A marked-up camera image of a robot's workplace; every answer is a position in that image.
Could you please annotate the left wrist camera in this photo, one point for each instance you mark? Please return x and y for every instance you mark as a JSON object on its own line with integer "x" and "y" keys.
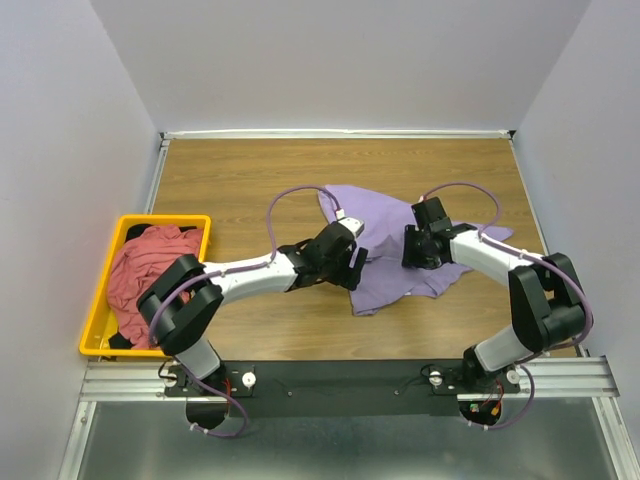
{"x": 353, "y": 225}

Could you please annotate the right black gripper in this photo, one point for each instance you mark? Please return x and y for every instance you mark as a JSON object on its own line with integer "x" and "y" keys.
{"x": 409, "y": 247}

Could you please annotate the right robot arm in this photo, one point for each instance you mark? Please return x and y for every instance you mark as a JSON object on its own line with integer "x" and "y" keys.
{"x": 547, "y": 304}

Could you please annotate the red t shirt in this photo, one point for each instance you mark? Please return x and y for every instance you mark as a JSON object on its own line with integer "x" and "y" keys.
{"x": 145, "y": 280}

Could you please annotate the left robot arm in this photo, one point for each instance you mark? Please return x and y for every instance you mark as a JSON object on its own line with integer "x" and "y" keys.
{"x": 181, "y": 303}

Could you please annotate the purple t shirt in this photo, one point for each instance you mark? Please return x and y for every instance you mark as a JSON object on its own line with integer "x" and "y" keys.
{"x": 383, "y": 278}

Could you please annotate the yellow plastic bin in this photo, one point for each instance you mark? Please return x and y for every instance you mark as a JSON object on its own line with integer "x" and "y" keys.
{"x": 101, "y": 323}

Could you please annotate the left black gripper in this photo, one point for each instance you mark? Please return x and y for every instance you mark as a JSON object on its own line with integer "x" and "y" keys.
{"x": 356, "y": 268}

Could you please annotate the aluminium frame rail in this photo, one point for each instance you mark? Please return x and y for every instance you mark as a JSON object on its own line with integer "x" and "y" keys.
{"x": 346, "y": 420}

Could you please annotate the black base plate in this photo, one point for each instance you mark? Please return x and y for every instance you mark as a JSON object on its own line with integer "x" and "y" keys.
{"x": 348, "y": 388}

